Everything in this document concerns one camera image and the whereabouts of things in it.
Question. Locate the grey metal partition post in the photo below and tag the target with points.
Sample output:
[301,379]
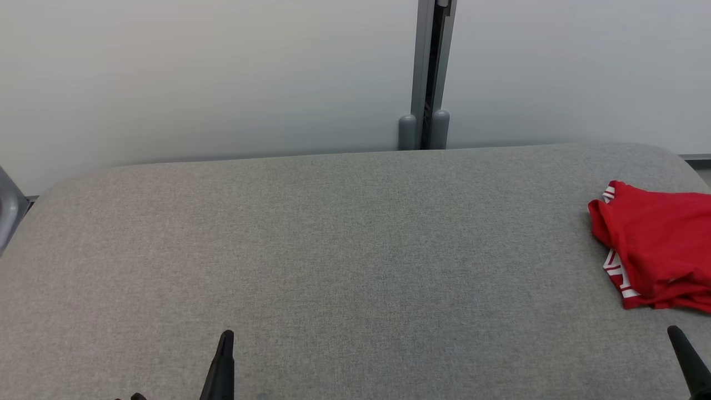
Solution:
[423,66]

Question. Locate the red white numbered jersey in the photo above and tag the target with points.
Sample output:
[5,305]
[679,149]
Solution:
[661,244]

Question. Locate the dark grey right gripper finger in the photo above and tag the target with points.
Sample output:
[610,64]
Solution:
[694,372]

